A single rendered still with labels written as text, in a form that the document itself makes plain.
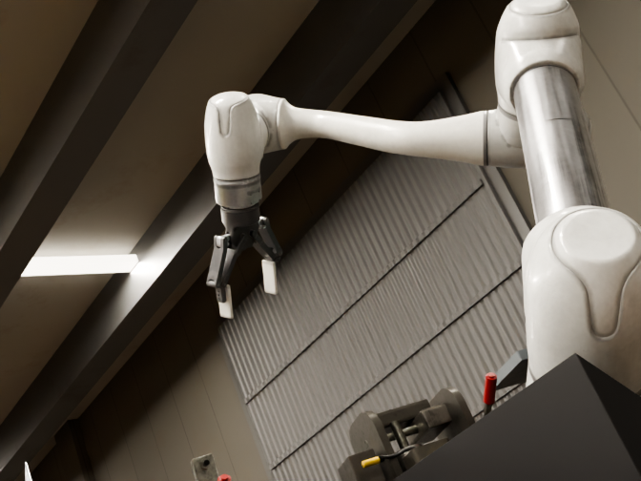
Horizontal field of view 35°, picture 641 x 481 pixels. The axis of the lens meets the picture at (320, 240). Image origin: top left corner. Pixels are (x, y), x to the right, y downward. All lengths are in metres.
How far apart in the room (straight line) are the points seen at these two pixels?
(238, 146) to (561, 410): 0.95
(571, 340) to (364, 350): 4.41
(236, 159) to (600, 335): 0.90
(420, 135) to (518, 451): 0.81
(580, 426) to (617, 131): 3.51
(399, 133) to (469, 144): 0.13
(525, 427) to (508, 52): 0.72
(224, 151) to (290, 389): 4.33
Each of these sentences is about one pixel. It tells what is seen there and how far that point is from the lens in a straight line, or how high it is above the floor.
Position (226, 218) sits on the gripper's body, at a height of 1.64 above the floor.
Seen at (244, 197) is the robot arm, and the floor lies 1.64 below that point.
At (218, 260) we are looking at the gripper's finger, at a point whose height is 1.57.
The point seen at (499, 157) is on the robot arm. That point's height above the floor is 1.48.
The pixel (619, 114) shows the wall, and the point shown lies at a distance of 4.60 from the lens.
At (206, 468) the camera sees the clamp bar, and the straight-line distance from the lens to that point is 1.78.
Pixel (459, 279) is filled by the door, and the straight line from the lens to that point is 5.09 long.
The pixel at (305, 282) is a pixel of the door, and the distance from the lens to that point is 5.97.
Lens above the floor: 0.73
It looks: 24 degrees up
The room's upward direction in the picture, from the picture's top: 23 degrees counter-clockwise
